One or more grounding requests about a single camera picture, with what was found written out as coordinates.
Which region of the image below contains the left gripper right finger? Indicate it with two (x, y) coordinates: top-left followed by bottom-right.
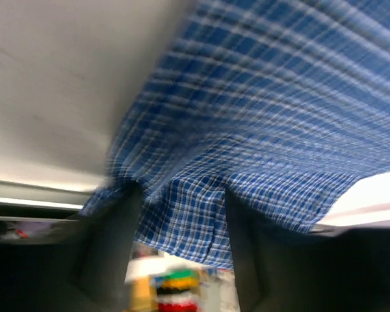
(225, 191), (390, 311)

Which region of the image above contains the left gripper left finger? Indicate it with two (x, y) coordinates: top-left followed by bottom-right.
(0, 185), (143, 311)

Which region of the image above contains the blue plaid long sleeve shirt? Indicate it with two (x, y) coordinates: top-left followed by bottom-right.
(81, 1), (390, 269)

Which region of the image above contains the aluminium rail frame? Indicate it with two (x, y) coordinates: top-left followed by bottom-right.
(0, 181), (92, 241)

